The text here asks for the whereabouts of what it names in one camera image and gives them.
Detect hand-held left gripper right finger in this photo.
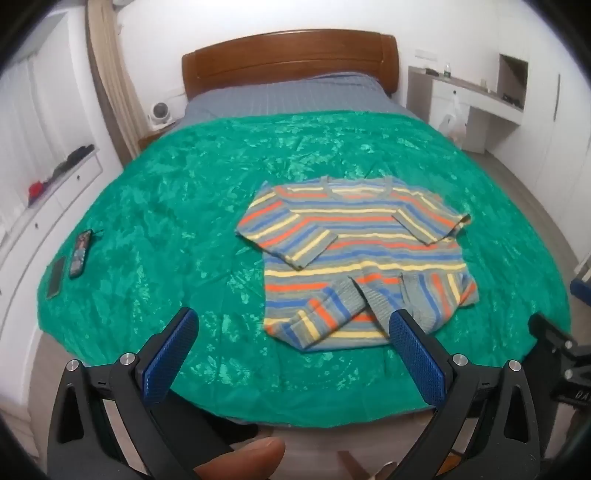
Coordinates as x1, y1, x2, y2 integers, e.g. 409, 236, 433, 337
389, 309, 555, 480

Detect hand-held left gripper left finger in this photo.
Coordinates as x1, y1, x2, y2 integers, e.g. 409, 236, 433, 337
46, 307, 234, 480

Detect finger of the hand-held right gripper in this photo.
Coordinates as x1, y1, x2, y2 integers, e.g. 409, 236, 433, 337
570, 265, 591, 308
527, 313, 578, 365

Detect striped knit sweater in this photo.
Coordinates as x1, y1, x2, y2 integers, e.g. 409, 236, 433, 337
235, 175, 478, 354

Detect person's left hand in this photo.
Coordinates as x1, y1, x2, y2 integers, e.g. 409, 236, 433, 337
194, 438, 287, 480

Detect phone with colourful case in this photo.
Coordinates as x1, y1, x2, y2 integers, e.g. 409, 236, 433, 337
69, 231, 92, 278

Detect grey phone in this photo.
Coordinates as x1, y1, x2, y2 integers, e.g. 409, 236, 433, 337
46, 257, 68, 300

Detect green floral blanket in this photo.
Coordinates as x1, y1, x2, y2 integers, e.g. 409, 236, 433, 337
39, 111, 571, 428

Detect white wardrobe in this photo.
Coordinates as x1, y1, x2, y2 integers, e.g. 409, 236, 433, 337
499, 0, 591, 259

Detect white drawer cabinet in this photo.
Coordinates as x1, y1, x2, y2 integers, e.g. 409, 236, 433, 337
0, 143, 123, 333

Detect white desk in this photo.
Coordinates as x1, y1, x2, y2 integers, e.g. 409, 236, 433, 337
407, 65, 527, 154

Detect white plastic bag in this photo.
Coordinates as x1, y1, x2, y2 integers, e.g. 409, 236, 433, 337
436, 92, 469, 146

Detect dark objects on cabinet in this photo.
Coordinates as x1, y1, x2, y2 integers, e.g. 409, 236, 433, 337
51, 144, 95, 178

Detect wooden nightstand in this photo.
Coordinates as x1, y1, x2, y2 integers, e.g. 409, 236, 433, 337
137, 121, 178, 151

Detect small white fan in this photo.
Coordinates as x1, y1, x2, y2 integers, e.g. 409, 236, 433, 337
148, 102, 176, 127

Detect white sheer curtain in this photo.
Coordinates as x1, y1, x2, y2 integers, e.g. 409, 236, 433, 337
0, 46, 107, 217

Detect grey striped bed sheet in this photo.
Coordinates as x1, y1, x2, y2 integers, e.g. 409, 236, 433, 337
178, 72, 416, 132

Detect beige curtain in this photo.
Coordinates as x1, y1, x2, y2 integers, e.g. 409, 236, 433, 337
88, 0, 141, 160

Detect wooden bed headboard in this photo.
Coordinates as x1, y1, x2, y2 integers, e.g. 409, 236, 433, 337
181, 29, 399, 102

